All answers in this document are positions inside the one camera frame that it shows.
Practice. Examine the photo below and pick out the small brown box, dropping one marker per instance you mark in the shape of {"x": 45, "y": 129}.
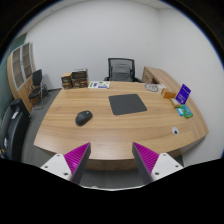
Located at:
{"x": 66, "y": 79}

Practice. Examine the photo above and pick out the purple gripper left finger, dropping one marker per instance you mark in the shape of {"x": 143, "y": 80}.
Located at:
{"x": 70, "y": 166}

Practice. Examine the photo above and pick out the purple standing card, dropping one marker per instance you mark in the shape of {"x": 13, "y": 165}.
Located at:
{"x": 183, "y": 94}

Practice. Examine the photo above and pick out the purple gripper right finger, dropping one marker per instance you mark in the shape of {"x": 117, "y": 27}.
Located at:
{"x": 153, "y": 166}

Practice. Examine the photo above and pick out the dark grey mouse pad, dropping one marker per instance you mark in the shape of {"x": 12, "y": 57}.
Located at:
{"x": 126, "y": 104}

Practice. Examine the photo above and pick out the white green booklet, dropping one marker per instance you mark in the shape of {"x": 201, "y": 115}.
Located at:
{"x": 99, "y": 85}

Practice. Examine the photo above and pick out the yellow small packet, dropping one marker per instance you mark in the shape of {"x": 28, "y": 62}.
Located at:
{"x": 174, "y": 103}

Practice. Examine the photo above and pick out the black computer mouse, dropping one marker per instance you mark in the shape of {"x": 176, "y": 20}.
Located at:
{"x": 83, "y": 117}

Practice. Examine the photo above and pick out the wooden glass-door cabinet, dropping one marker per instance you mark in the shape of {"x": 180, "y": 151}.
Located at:
{"x": 20, "y": 66}

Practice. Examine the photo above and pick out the black side chair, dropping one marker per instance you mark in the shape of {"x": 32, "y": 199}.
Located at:
{"x": 37, "y": 88}

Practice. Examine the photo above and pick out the blue small packet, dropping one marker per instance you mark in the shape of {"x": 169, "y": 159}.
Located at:
{"x": 180, "y": 111}

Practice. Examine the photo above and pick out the orange box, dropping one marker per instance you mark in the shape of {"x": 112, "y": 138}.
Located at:
{"x": 167, "y": 93}

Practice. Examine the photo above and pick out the wooden side cabinet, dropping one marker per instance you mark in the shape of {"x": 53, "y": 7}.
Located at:
{"x": 158, "y": 76}

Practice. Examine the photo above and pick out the grey mesh office chair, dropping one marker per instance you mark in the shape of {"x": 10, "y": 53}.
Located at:
{"x": 122, "y": 70}

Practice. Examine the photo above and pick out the green packet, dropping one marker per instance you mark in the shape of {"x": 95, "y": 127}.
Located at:
{"x": 186, "y": 111}

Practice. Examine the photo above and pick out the wooden office desk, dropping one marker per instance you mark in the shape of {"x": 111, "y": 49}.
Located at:
{"x": 111, "y": 137}

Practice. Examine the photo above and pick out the white round desk grommet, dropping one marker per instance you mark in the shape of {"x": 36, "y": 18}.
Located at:
{"x": 175, "y": 130}

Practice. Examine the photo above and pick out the large brown box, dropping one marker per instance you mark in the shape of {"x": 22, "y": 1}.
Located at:
{"x": 80, "y": 78}

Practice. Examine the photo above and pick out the black armchair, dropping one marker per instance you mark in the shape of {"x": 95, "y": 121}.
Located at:
{"x": 13, "y": 130}

